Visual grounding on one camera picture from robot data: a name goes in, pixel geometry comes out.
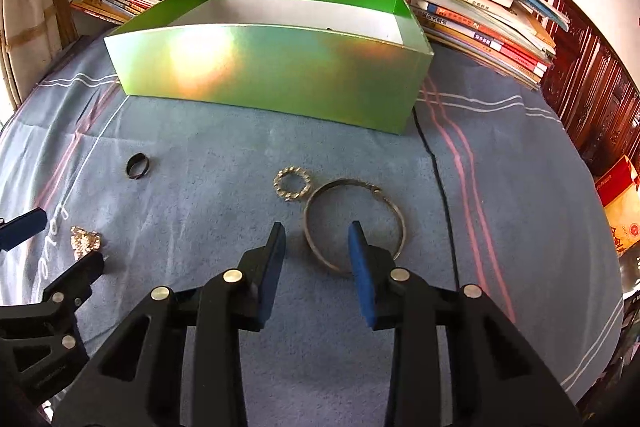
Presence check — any silver bangle bracelet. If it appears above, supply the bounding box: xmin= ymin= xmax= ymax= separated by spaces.
xmin=302 ymin=178 xmax=408 ymax=277

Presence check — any gold silver charm trinket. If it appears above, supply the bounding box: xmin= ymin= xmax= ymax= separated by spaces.
xmin=70 ymin=225 xmax=102 ymax=261

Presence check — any blue striped bed sheet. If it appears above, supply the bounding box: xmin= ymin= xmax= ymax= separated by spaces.
xmin=1 ymin=40 xmax=623 ymax=426

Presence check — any beige curtain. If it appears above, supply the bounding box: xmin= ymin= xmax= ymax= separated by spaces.
xmin=1 ymin=0 xmax=75 ymax=107

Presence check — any red yellow gift bag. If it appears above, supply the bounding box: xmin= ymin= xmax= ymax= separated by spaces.
xmin=596 ymin=156 xmax=640 ymax=257

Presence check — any green holographic cardboard box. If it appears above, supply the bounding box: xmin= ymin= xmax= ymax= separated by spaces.
xmin=105 ymin=0 xmax=434 ymax=134

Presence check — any right stack of books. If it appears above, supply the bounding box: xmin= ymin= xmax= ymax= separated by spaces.
xmin=407 ymin=0 xmax=570 ymax=89

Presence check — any black ring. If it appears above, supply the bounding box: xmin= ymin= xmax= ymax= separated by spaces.
xmin=124 ymin=152 xmax=151 ymax=181

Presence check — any black cable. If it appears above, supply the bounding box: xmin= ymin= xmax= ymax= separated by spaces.
xmin=411 ymin=108 xmax=461 ymax=293

